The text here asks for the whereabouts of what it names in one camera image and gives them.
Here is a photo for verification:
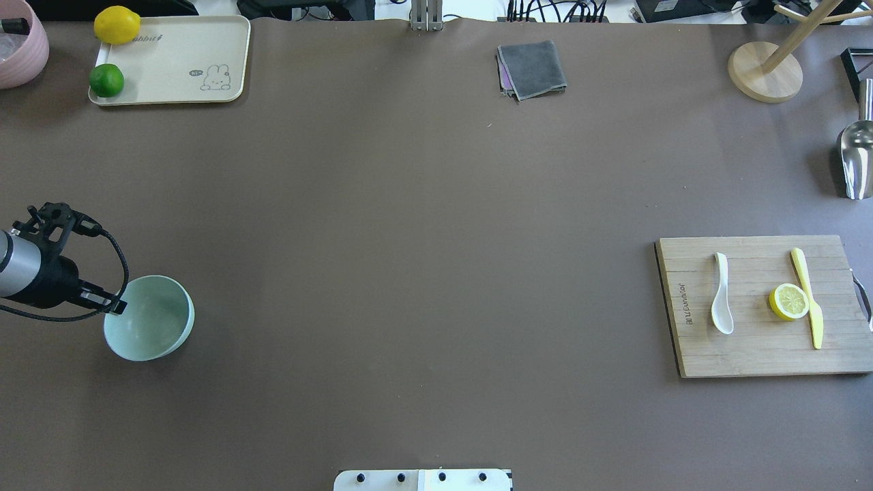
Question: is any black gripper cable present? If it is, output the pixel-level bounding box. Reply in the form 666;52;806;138
0;228;131;323

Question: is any grey folded cloth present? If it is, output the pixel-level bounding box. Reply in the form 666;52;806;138
496;40;567;102

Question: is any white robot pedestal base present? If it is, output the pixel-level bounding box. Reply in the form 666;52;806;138
333;467;514;490

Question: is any white ceramic spoon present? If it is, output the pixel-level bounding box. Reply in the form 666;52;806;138
710;252;734;335

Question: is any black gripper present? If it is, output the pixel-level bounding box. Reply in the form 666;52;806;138
3;254;128;315

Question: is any light green bowl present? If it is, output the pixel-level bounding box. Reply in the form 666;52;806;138
103;276;196;361

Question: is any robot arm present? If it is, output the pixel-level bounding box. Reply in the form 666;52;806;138
1;230;129;315

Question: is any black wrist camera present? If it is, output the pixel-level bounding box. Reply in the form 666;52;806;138
12;203;104;252

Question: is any yellow lemon half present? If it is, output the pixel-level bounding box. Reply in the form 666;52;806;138
768;283;810;321

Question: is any pink bowl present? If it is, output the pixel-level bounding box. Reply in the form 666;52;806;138
1;1;49;89

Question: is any metal scoop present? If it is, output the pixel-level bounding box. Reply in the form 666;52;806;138
838;78;872;200

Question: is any bamboo cutting board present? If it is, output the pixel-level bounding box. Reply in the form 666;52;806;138
655;235;872;377

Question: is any yellow plastic knife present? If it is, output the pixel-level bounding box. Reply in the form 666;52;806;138
790;248;825;349

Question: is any aluminium frame post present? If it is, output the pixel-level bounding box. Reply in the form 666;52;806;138
411;0;445;31

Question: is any beige cartoon tray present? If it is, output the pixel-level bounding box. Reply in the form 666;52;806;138
88;15;252;106

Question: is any wooden cup rack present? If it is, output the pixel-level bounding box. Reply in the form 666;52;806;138
727;1;872;104

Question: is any green lime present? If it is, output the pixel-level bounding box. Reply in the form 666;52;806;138
89;64;125;98

